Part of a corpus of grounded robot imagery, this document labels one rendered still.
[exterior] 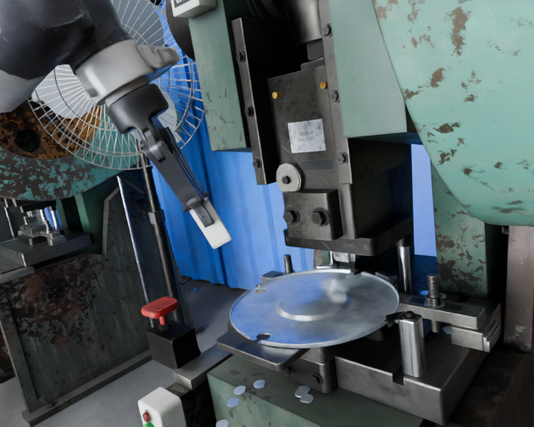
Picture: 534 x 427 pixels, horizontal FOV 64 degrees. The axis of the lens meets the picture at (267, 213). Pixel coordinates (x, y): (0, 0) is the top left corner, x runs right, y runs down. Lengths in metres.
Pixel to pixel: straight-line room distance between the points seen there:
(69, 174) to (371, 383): 1.48
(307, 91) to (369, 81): 0.14
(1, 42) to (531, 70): 0.46
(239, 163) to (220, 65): 1.85
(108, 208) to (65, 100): 0.85
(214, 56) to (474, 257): 0.62
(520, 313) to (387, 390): 0.37
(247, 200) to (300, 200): 1.91
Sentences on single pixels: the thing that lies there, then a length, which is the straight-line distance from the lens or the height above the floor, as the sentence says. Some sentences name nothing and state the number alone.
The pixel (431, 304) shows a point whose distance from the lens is 0.78.
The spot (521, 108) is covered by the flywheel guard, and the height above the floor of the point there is 1.08.
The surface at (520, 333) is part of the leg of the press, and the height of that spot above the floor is 0.62.
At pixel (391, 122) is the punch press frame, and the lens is 0.59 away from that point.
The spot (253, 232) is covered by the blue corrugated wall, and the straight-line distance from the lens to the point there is 2.66.
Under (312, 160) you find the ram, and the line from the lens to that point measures 0.72.
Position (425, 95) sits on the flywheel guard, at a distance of 0.34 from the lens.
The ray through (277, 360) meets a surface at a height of 0.78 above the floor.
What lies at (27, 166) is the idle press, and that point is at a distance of 1.84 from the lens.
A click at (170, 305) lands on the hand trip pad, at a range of 0.92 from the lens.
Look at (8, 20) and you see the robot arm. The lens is 0.52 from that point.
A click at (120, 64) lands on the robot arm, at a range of 0.57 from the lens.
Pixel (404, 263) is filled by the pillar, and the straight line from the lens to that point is 0.85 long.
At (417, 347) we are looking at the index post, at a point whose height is 0.75.
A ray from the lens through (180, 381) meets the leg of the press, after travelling 0.92.
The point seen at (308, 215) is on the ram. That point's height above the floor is 0.94.
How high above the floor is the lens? 1.10
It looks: 12 degrees down
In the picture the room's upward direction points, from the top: 9 degrees counter-clockwise
